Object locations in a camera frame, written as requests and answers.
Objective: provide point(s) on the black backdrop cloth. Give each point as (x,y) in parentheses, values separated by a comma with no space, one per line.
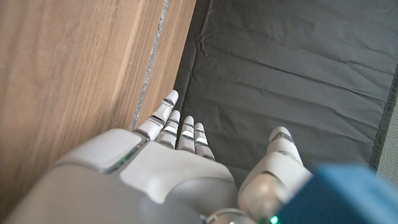
(280,77)

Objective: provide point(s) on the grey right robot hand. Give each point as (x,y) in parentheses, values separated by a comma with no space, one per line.
(161,174)

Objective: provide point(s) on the blue wrist mount block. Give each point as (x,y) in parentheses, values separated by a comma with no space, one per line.
(342,196)

